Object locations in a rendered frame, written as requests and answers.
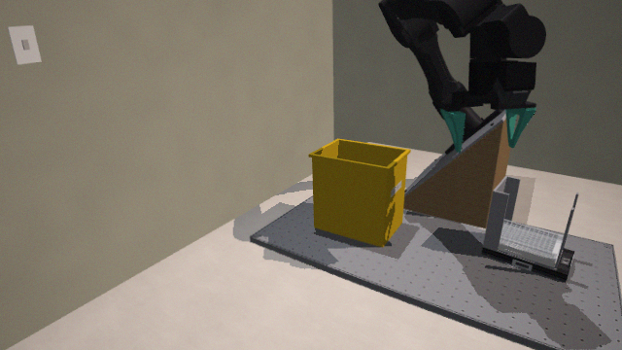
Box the yellow open bin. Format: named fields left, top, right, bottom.
left=309, top=139, right=411, bottom=248

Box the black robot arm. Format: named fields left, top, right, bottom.
left=378, top=0, right=546, bottom=118

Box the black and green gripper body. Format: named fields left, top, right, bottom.
left=440, top=58, right=536, bottom=112

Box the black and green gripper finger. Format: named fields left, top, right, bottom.
left=440, top=109, right=466, bottom=153
left=505, top=107, right=536, bottom=148

